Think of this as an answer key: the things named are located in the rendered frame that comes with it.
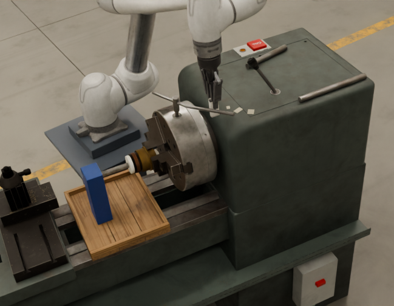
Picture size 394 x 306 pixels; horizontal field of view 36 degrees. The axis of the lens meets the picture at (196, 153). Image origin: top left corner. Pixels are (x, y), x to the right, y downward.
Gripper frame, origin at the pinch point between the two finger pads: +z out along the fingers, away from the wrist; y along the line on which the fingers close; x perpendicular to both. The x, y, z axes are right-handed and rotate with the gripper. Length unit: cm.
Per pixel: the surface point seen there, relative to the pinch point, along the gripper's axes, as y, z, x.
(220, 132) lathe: -0.6, 11.3, 1.7
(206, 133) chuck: -3.4, 12.0, -2.7
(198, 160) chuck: 0.4, 19.1, -8.2
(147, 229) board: -2, 43, -31
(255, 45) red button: -35.0, 3.1, 35.0
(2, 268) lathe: -5, 38, -82
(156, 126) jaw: -19.3, 13.5, -15.2
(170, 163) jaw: -4.2, 19.5, -17.0
